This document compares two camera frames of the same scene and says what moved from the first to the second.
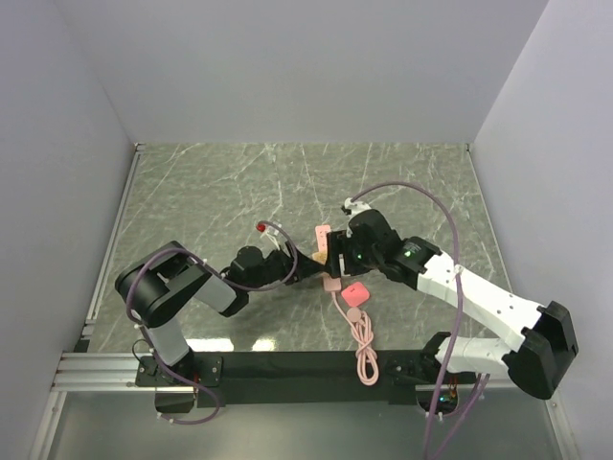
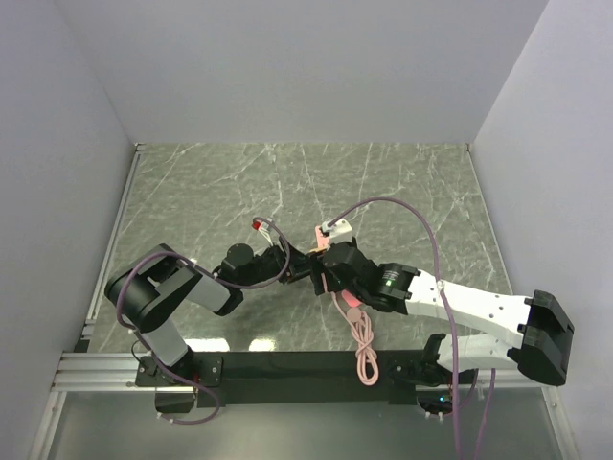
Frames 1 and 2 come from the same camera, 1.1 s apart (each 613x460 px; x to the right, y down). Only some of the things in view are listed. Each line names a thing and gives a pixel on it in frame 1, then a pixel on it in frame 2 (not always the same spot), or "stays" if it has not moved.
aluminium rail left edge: [87, 328] stays
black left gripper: [304, 268] stays
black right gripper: [339, 242] → [319, 267]
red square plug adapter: [355, 294] stays
